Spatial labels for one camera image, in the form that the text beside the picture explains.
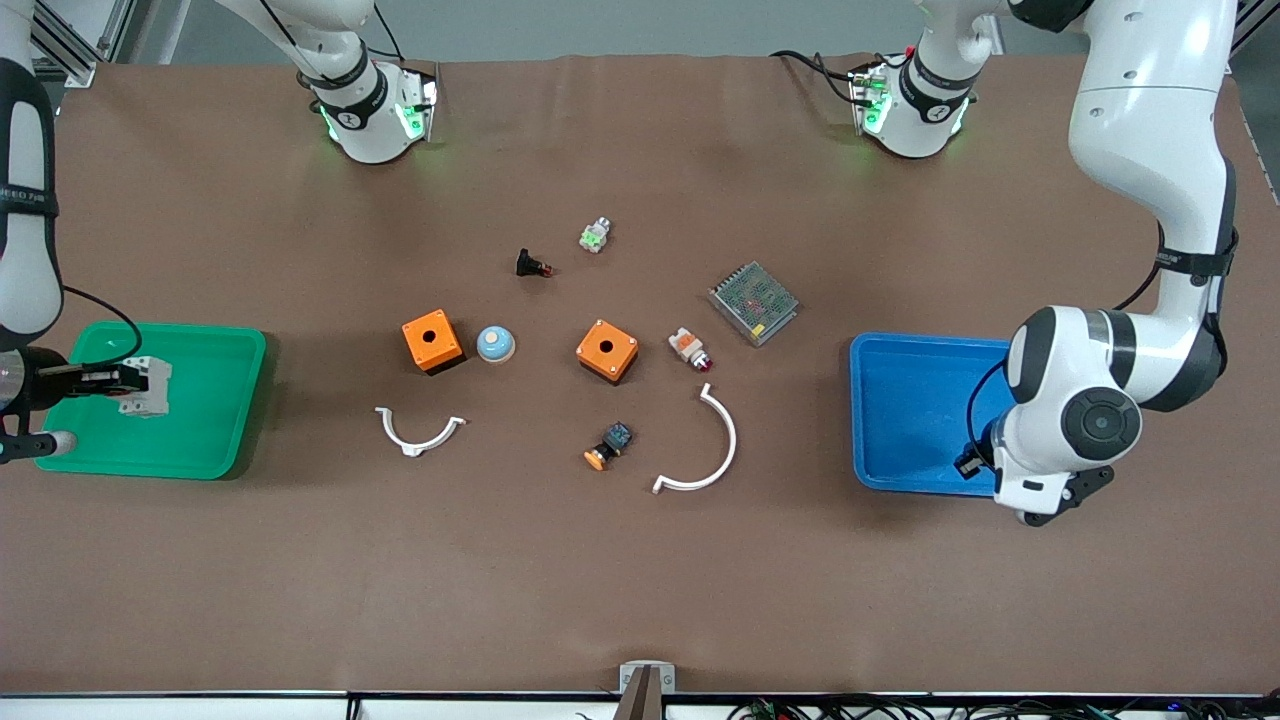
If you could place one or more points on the orange push button blue body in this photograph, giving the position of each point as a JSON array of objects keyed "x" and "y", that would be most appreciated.
[{"x": 610, "y": 443}]

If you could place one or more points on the large white curved clamp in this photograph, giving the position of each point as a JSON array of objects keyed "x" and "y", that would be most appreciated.
[{"x": 731, "y": 440}]

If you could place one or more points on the red push button white body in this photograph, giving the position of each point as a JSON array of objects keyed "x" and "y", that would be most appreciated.
[{"x": 688, "y": 347}]

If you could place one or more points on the blue dome buzzer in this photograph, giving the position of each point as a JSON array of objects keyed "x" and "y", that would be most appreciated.
[{"x": 495, "y": 345}]

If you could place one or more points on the white switch green contact block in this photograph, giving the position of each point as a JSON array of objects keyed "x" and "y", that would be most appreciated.
[{"x": 595, "y": 236}]

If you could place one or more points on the orange box with hole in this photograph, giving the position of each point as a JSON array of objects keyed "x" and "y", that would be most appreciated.
[
  {"x": 432, "y": 340},
  {"x": 607, "y": 350}
]

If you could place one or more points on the grey bracket with brown post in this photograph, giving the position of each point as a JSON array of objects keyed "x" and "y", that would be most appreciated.
[{"x": 630, "y": 680}]

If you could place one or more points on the metal mesh power supply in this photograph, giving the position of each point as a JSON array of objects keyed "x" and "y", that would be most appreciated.
[{"x": 753, "y": 303}]

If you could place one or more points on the aluminium frame profile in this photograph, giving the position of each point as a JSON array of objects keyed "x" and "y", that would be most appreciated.
[
  {"x": 70, "y": 55},
  {"x": 1260, "y": 15}
]

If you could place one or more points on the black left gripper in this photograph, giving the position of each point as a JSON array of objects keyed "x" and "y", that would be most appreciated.
[{"x": 986, "y": 439}]

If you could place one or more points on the white circuit breaker red switch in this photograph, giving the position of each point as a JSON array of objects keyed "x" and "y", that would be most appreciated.
[{"x": 155, "y": 385}]

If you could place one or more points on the blue plastic tray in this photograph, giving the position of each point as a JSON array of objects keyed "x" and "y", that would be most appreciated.
[{"x": 910, "y": 410}]

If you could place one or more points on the green plastic tray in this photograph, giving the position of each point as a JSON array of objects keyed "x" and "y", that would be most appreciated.
[{"x": 200, "y": 420}]

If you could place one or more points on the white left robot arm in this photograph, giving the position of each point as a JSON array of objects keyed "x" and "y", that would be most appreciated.
[{"x": 1140, "y": 120}]

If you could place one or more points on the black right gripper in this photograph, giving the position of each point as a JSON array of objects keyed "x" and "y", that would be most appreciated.
[{"x": 48, "y": 385}]

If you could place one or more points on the small white curved clamp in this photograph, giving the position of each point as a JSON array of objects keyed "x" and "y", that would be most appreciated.
[{"x": 418, "y": 445}]

